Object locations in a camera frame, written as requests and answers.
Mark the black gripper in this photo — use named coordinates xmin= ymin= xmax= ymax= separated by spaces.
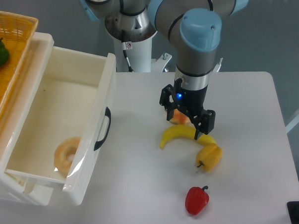
xmin=159 ymin=78 xmax=216 ymax=140

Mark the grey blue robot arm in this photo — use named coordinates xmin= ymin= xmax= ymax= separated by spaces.
xmin=79 ymin=0 xmax=249 ymax=138

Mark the white top drawer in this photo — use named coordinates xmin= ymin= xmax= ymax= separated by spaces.
xmin=6 ymin=47 xmax=116 ymax=205

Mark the white drawer cabinet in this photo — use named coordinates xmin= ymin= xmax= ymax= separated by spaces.
xmin=0 ymin=32 xmax=54 ymax=205

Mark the peach toy fruit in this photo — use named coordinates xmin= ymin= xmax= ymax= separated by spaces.
xmin=170 ymin=109 xmax=191 ymax=125

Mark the yellow toy banana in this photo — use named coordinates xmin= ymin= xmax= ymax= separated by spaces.
xmin=159 ymin=124 xmax=216 ymax=149

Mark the yellow toy pepper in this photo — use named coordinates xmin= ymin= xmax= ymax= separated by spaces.
xmin=195 ymin=143 xmax=223 ymax=171

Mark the red toy pepper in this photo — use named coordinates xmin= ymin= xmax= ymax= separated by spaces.
xmin=184 ymin=185 xmax=210 ymax=216

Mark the toy bagel donut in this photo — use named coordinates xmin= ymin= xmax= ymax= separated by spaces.
xmin=54 ymin=137 xmax=81 ymax=178

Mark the black device at edge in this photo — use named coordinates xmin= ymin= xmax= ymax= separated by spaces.
xmin=287 ymin=201 xmax=299 ymax=224

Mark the orange wicker basket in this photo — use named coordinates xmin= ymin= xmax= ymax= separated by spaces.
xmin=0 ymin=11 xmax=38 ymax=118

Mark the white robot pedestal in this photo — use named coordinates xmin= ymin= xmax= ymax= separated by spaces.
xmin=112 ymin=37 xmax=172 ymax=73

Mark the black drawer handle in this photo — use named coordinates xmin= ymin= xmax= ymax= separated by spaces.
xmin=94 ymin=107 xmax=112 ymax=151

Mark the black cable on pedestal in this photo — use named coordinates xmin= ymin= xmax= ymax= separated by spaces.
xmin=119 ymin=30 xmax=136 ymax=73

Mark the white frame at right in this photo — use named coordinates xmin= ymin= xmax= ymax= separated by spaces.
xmin=285 ymin=107 xmax=299 ymax=133

